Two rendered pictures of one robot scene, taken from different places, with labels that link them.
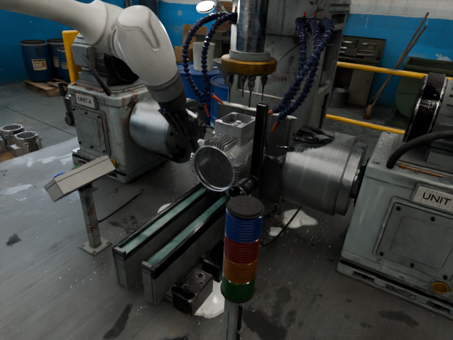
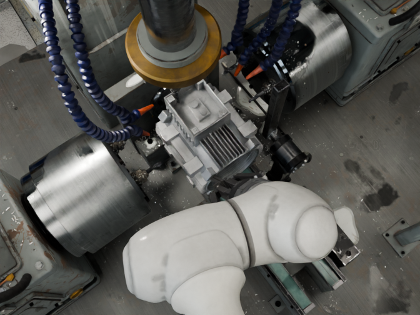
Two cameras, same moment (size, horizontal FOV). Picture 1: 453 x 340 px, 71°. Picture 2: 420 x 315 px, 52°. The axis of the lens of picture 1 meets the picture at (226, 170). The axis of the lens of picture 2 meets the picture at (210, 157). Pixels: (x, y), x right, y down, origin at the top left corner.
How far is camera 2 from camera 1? 101 cm
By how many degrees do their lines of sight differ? 54
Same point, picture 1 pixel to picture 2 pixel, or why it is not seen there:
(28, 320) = not seen: outside the picture
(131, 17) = (329, 238)
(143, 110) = (85, 226)
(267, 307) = (361, 187)
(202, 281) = (340, 235)
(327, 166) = (332, 62)
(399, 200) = (399, 36)
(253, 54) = (204, 39)
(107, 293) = not seen: outside the picture
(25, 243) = not seen: outside the picture
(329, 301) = (369, 134)
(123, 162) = (87, 278)
